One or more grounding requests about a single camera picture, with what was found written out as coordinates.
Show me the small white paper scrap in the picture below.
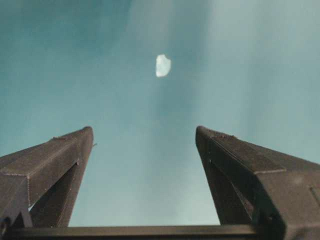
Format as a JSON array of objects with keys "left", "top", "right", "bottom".
[{"left": 155, "top": 54, "right": 172, "bottom": 78}]

